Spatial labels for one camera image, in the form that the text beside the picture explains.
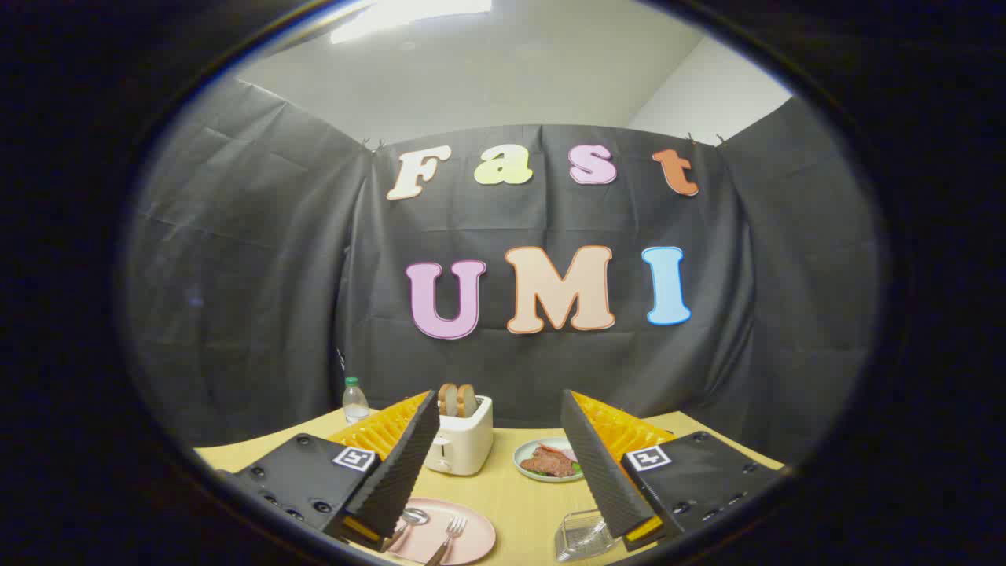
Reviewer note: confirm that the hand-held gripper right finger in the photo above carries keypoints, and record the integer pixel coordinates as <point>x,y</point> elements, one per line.
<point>601,472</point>

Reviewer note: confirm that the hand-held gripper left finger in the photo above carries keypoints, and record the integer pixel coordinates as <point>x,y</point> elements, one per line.
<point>409,464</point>

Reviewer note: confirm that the pink ham slice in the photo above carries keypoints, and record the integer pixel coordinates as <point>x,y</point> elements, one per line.
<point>564,454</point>

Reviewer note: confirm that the brown meat slices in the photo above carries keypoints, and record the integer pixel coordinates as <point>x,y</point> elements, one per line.
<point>546,464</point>

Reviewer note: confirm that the white toaster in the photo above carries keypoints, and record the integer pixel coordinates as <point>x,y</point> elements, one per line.
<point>468,440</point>

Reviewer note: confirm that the toasted bread slice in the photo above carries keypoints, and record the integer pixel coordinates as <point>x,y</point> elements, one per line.
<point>448,399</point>
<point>468,399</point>

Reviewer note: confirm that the pale green plate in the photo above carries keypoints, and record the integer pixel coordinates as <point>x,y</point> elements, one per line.
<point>525,470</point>

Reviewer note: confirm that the clear plastic water bottle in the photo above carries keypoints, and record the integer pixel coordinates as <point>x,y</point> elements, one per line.
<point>355,405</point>

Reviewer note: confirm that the pink round plate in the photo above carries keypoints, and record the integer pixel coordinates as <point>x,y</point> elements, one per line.
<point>475,538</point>

